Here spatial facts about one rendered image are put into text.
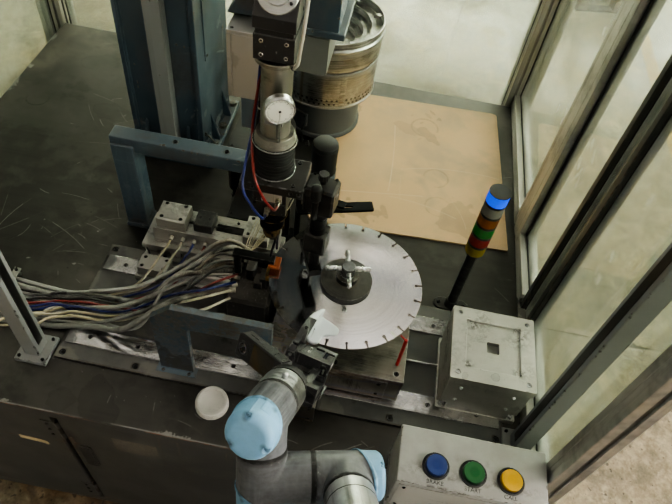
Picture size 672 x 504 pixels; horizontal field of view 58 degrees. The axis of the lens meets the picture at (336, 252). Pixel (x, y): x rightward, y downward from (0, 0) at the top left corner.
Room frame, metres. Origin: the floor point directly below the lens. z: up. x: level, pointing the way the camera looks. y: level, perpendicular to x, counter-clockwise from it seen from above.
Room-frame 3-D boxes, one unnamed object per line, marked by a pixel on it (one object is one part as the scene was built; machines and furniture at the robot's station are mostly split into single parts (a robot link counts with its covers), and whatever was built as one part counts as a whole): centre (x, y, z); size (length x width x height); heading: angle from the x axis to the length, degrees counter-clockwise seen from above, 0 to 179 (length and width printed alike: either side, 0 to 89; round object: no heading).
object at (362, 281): (0.78, -0.03, 0.96); 0.11 x 0.11 x 0.03
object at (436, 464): (0.43, -0.25, 0.90); 0.04 x 0.04 x 0.02
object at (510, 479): (0.43, -0.39, 0.90); 0.04 x 0.04 x 0.02
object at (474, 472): (0.43, -0.32, 0.90); 0.04 x 0.04 x 0.02
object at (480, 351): (0.70, -0.36, 0.82); 0.18 x 0.18 x 0.15; 88
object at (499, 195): (0.91, -0.31, 1.14); 0.05 x 0.04 x 0.03; 178
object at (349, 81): (1.55, 0.12, 0.93); 0.31 x 0.31 x 0.36
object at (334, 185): (0.75, 0.04, 1.17); 0.06 x 0.05 x 0.20; 79
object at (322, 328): (0.59, 0.00, 1.06); 0.09 x 0.06 x 0.03; 165
